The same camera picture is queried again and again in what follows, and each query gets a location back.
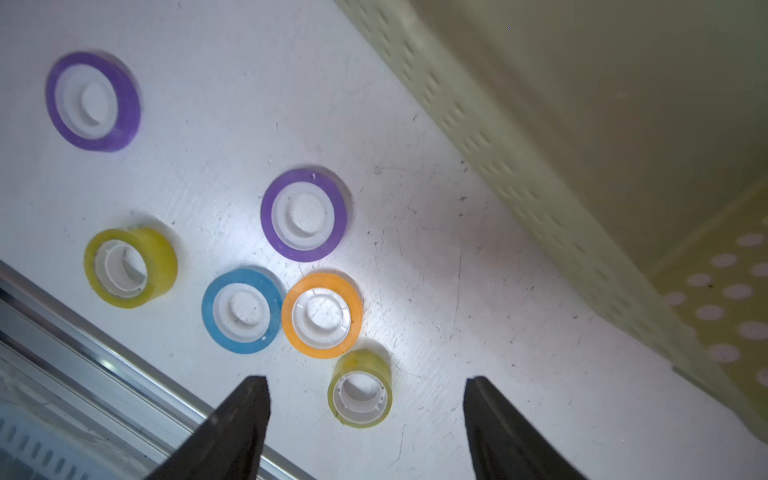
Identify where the purple tape roll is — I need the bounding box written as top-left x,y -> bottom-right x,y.
261,168 -> 348,263
45,50 -> 141,153

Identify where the orange tape roll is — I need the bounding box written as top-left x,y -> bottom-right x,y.
282,272 -> 363,359

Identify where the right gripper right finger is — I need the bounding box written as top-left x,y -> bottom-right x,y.
463,376 -> 585,480

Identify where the green plastic storage basket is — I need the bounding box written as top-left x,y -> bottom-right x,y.
339,1 -> 767,440

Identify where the blue tape roll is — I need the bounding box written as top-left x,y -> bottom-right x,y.
201,267 -> 285,355

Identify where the yellow green tape roll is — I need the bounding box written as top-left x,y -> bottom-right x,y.
84,227 -> 178,309

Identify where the clear yellowish tape roll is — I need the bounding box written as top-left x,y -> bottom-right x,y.
327,350 -> 393,429

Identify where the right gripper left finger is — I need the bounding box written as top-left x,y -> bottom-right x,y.
148,376 -> 271,480

